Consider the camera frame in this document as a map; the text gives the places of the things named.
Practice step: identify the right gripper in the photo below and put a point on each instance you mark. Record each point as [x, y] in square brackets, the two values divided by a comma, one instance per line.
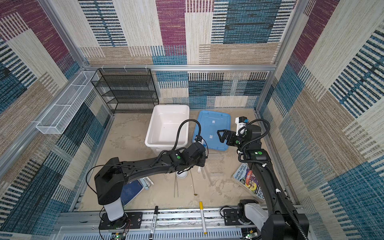
[226, 132]

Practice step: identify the white plastic bin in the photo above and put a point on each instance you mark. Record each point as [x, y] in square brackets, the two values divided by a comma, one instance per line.
[164, 124]

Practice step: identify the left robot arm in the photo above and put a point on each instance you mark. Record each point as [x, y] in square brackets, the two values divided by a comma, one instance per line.
[112, 177]

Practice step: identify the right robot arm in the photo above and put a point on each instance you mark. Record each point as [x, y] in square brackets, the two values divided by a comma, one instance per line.
[283, 221]

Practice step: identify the blue plastic lid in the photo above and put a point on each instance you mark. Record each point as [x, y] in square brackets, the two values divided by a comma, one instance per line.
[211, 122]

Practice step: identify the colourful treehouse paperback book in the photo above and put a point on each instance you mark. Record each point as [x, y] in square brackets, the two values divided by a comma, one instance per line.
[247, 180]

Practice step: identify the white ceramic dish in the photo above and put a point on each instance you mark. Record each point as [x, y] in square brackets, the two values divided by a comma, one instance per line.
[182, 174]

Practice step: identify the long metal spatula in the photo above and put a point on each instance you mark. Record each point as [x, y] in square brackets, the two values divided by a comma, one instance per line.
[193, 184]

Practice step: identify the metal tweezers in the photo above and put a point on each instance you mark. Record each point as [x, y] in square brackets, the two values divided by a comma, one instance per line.
[176, 194]

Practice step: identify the yellow-capped white marker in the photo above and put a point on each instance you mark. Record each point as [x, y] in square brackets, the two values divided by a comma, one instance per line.
[203, 218]

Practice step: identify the black mesh shelf rack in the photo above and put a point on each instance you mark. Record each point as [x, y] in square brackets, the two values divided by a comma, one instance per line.
[129, 90]

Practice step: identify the blue notebook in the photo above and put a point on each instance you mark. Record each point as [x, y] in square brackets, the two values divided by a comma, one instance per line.
[130, 191]

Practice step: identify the black marker pen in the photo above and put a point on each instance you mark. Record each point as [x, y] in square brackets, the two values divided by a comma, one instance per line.
[154, 221]

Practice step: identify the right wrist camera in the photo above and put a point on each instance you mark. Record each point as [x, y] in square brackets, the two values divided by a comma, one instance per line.
[241, 123]

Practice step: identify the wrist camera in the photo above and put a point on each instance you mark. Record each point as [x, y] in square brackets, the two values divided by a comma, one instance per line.
[199, 139]
[241, 123]

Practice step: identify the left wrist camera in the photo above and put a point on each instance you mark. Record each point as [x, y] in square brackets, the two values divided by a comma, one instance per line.
[199, 139]

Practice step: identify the white wire basket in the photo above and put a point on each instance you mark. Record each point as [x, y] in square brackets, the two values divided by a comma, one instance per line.
[59, 116]

